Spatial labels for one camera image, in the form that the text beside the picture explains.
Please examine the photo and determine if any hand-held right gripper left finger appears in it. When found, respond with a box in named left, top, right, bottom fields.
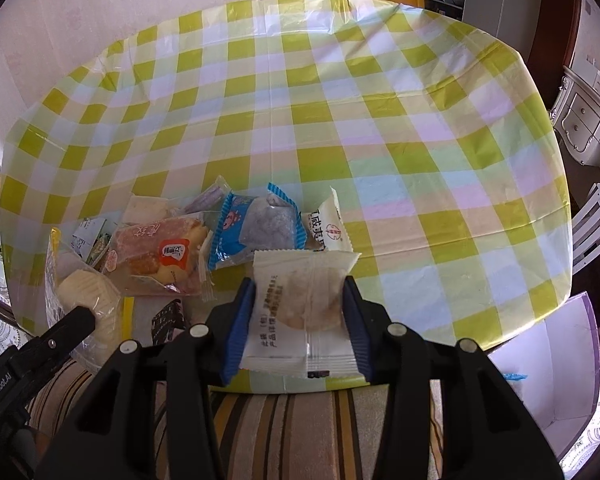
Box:
left=34, top=277, right=257, bottom=480

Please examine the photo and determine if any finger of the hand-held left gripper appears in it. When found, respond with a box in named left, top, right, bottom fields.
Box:
left=31, top=305, right=97, bottom=367

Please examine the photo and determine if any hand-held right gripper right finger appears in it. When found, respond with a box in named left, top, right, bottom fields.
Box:
left=342, top=276, right=566, bottom=480

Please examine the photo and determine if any clear bag with round cake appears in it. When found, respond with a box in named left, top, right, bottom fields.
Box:
left=45, top=227, right=136, bottom=373

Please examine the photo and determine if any white round cracker packet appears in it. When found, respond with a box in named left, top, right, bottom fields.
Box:
left=240, top=249, right=363, bottom=380

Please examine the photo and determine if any green leafy snack packet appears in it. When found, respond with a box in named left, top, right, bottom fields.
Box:
left=82, top=230, right=113, bottom=268

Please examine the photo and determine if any white and green snack packet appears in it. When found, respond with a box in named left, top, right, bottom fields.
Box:
left=72, top=217, right=106, bottom=251

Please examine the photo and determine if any black snack packet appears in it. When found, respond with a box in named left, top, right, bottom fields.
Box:
left=150, top=299, right=186, bottom=346

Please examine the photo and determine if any blue packet with grey cake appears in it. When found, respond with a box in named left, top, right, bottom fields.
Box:
left=208, top=182, right=301, bottom=272

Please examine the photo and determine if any white packet with red print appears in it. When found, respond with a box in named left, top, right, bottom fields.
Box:
left=299, top=187, right=353, bottom=253

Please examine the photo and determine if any clear orange pastry packet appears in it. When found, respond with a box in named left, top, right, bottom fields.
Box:
left=102, top=212, right=221, bottom=303

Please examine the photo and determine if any clear beige pastry packet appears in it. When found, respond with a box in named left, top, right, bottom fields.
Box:
left=122, top=194, right=181, bottom=226

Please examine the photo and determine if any purple snack packet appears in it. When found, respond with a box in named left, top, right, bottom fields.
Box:
left=180, top=175, right=231, bottom=216

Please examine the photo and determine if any white box with purple rim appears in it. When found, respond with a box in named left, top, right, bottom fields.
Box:
left=487, top=290, right=600, bottom=431

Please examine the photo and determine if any green checked plastic tablecloth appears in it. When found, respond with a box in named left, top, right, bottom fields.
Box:
left=0, top=0, right=576, bottom=395

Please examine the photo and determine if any white ornate dresser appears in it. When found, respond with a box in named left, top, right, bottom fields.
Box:
left=550, top=67, right=600, bottom=171

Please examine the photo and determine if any brown wooden door frame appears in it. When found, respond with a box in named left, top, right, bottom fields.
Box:
left=522, top=0, right=583, bottom=96

